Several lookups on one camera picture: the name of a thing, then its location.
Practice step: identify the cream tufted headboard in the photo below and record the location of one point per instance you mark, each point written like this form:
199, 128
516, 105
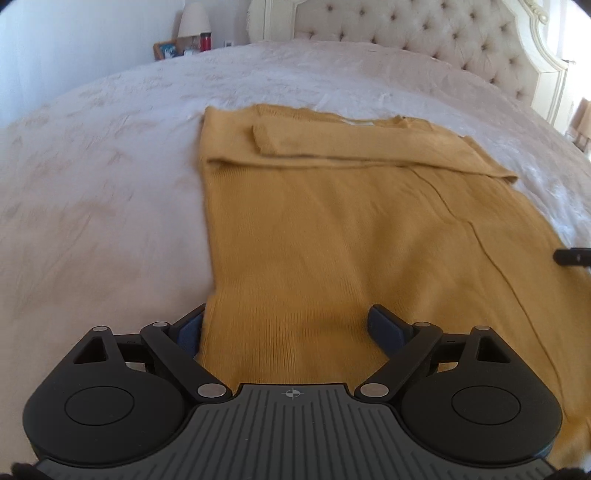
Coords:
392, 23

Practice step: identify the red candle jar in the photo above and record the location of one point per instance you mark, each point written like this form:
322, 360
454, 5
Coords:
205, 42

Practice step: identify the bed with white floral bedspread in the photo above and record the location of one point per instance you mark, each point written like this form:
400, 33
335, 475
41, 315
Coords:
115, 184

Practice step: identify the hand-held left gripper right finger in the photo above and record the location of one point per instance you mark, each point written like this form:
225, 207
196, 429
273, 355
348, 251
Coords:
384, 328

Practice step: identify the white shade table lamp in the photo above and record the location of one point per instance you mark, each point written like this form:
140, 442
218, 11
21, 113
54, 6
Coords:
194, 18

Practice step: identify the yellow knit sweater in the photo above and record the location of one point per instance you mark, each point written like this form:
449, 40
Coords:
346, 230

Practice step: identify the small desk clock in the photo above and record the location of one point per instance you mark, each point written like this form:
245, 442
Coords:
191, 50

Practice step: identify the tan bedside object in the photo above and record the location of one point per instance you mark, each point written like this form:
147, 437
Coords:
582, 124

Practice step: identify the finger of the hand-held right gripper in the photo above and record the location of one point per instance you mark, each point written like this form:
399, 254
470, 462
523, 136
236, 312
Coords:
575, 256

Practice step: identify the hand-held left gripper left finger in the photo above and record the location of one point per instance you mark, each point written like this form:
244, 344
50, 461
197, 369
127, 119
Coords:
189, 333

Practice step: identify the wooden photo frame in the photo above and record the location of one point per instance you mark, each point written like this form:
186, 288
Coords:
166, 50

